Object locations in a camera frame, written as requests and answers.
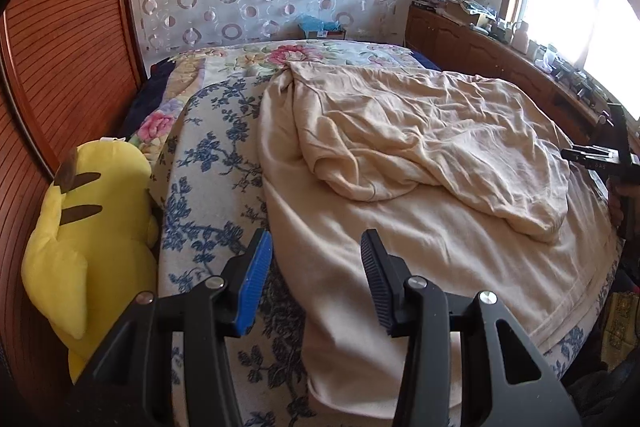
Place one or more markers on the black stand tool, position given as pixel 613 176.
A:
pixel 582 87

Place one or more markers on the white plastic bottle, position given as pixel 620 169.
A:
pixel 522 38

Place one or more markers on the yellow patterned cloth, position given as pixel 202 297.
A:
pixel 622 327

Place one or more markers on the dark cloth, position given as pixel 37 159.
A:
pixel 605 397

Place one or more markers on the pink floral blanket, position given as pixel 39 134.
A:
pixel 310 54

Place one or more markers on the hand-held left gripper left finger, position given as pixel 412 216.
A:
pixel 252 287

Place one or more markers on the beige blanket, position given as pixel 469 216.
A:
pixel 400 132

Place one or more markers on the yellow plush toy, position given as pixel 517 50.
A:
pixel 90 247

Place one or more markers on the person's right hand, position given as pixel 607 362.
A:
pixel 615 209

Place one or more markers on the blue tissue pack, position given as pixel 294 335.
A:
pixel 320 27

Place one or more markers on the cardboard box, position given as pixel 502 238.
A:
pixel 457 9

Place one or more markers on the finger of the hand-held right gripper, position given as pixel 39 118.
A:
pixel 585 153

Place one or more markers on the teal plastic packet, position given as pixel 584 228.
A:
pixel 479 6

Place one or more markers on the wooden slatted wardrobe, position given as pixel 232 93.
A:
pixel 65 57

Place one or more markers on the blue floral bed sheet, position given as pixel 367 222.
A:
pixel 210 187

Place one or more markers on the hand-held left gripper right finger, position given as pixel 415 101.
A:
pixel 377 287

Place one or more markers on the long wooden cabinet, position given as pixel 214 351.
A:
pixel 475 52

